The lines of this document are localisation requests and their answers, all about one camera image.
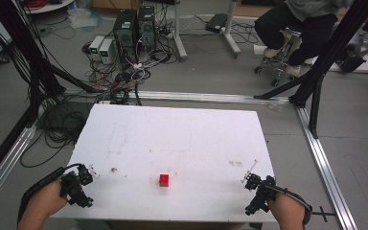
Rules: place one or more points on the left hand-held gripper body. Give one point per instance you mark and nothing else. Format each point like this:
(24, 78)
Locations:
(76, 182)

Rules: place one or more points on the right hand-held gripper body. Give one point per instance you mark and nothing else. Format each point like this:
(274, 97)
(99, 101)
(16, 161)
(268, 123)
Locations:
(261, 188)

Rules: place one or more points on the person's right hand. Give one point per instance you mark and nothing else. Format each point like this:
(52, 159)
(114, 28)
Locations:
(286, 211)

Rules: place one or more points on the person's left hand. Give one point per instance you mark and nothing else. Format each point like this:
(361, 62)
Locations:
(44, 200)

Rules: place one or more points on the red cube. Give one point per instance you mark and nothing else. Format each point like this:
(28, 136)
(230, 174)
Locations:
(164, 180)

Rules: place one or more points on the wheeled stool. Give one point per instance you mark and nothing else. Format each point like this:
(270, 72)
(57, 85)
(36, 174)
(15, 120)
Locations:
(279, 65)

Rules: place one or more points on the white power supply unit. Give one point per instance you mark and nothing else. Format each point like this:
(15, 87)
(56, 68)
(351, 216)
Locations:
(106, 51)
(96, 45)

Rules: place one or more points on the black computer tower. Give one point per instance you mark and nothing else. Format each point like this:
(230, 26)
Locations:
(125, 32)
(147, 28)

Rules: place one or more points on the black and silver device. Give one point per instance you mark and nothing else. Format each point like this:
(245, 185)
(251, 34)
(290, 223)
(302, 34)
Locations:
(353, 57)

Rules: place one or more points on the white desk leg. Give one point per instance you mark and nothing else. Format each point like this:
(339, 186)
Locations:
(179, 30)
(231, 30)

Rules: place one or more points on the clear plastic bag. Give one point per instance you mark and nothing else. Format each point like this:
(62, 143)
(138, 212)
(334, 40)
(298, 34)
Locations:
(81, 16)

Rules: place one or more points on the flat black box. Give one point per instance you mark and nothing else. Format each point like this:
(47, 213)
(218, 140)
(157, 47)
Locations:
(216, 22)

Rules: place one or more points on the round white table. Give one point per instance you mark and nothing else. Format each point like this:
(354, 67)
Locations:
(46, 4)

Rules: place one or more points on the aluminium floor rail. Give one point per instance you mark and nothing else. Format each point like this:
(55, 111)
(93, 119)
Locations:
(211, 96)
(4, 167)
(324, 166)

